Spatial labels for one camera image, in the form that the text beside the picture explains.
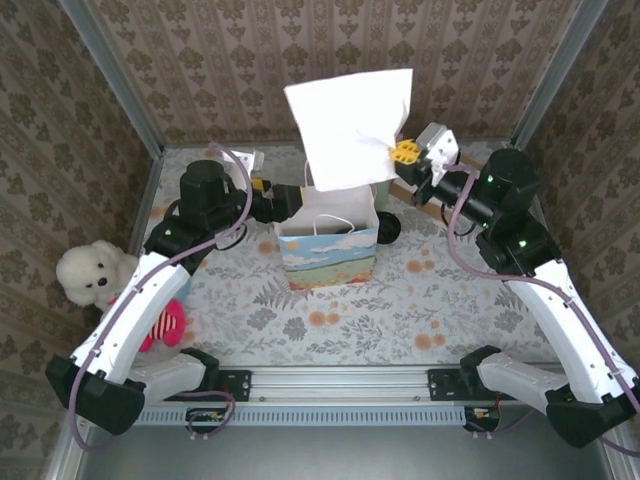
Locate white paper napkin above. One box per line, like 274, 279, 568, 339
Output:
283, 68, 415, 194

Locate landscape print paper bag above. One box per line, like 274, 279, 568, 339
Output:
273, 159, 380, 293

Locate brown cardboard box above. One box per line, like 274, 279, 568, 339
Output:
391, 152, 479, 206

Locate black plastic cup lid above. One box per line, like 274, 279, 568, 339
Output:
378, 212, 402, 246

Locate pink doll with glasses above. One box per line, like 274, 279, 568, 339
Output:
99, 287, 187, 351

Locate white plush dog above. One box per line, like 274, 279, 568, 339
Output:
54, 239, 141, 309

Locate grey metal sheet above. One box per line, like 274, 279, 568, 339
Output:
44, 404, 640, 480

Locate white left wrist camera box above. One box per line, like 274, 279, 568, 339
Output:
222, 147, 265, 176

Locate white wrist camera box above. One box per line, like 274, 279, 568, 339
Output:
414, 123, 462, 184
222, 147, 265, 176

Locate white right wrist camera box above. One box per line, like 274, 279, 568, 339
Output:
414, 123, 462, 184

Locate aluminium table side rail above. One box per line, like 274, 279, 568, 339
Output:
93, 147, 166, 369

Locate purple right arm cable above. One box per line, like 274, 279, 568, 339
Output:
446, 162, 640, 459

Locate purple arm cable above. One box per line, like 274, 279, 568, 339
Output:
67, 142, 251, 451
446, 162, 640, 459

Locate aluminium frame post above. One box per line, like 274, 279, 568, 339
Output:
510, 0, 611, 154
58, 0, 166, 159

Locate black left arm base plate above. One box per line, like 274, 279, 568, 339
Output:
162, 369, 252, 404

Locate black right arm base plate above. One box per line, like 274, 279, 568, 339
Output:
427, 368, 521, 404

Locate aluminium mounting rail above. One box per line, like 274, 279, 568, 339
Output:
72, 363, 614, 407

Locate black connector with wires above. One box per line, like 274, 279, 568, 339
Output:
184, 407, 229, 435
462, 405, 501, 434

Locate grey slotted cable duct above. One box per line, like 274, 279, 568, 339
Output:
92, 405, 466, 427

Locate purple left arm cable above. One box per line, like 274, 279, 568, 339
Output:
67, 142, 251, 451

